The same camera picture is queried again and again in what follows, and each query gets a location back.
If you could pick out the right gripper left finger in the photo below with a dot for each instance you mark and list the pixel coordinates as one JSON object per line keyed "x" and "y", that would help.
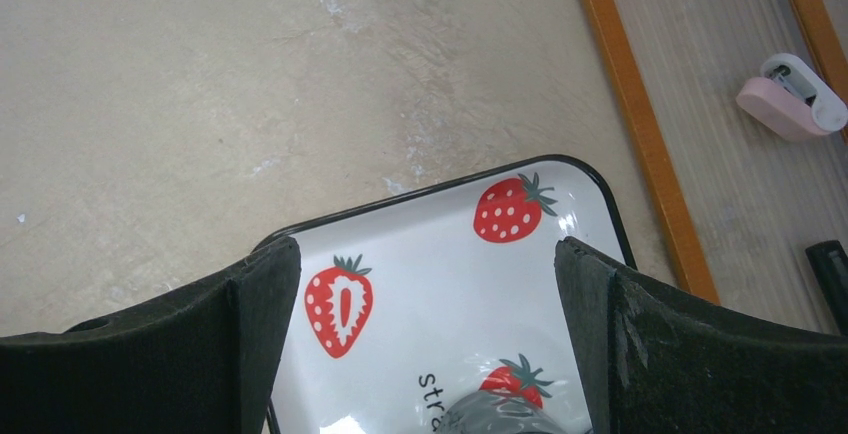
{"x": 199, "y": 359}

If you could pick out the wooden tiered shelf rack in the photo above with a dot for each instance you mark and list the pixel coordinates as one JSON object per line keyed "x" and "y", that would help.
{"x": 736, "y": 205}

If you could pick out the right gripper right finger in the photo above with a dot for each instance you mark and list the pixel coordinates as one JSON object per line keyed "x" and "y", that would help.
{"x": 654, "y": 359}

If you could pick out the dark grey mug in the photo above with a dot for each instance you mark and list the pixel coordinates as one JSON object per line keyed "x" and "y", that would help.
{"x": 499, "y": 411}

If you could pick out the strawberry print tray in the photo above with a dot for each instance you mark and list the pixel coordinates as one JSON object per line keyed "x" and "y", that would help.
{"x": 409, "y": 304}

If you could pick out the black blue marker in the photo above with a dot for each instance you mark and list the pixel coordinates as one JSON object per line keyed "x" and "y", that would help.
{"x": 828, "y": 261}

